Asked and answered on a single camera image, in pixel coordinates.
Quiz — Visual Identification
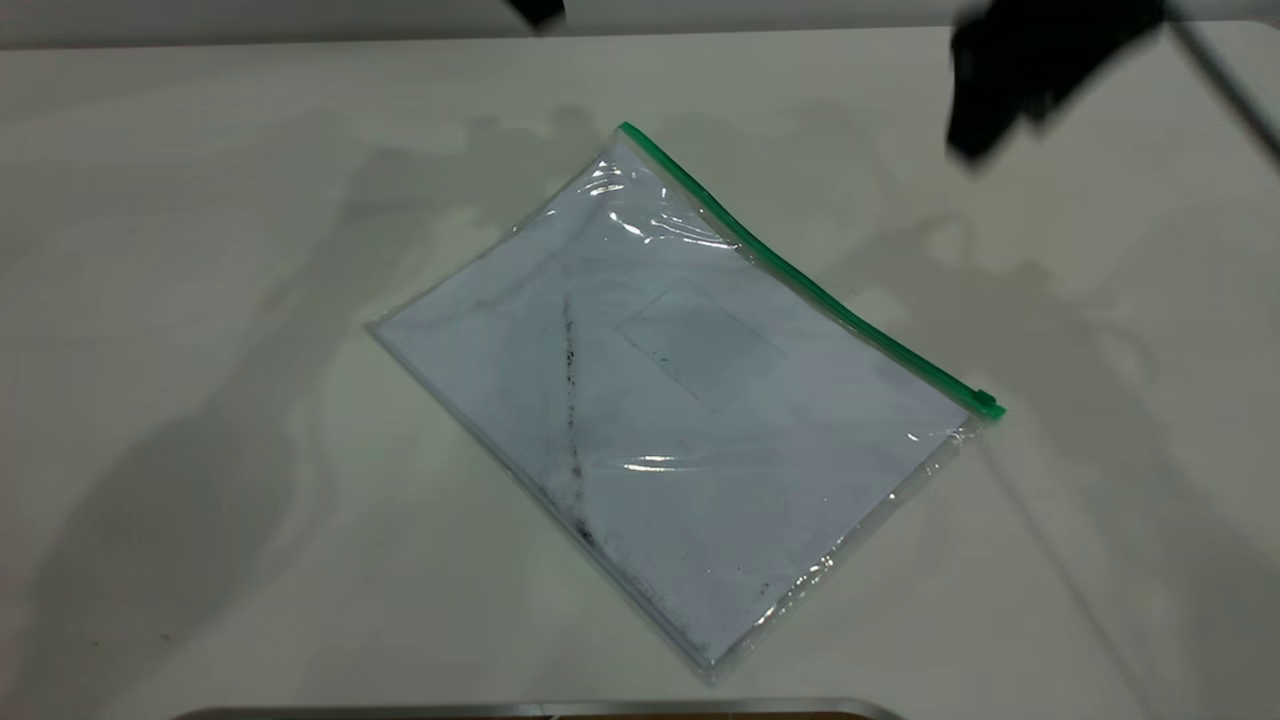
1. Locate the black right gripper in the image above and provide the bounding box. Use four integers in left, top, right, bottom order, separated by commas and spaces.
944, 0, 1169, 169

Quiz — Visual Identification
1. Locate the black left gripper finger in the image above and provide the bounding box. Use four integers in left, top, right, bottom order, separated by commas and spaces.
505, 0, 569, 32

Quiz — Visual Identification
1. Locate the clear plastic zipper bag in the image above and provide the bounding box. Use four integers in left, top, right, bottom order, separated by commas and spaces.
366, 121, 1007, 684

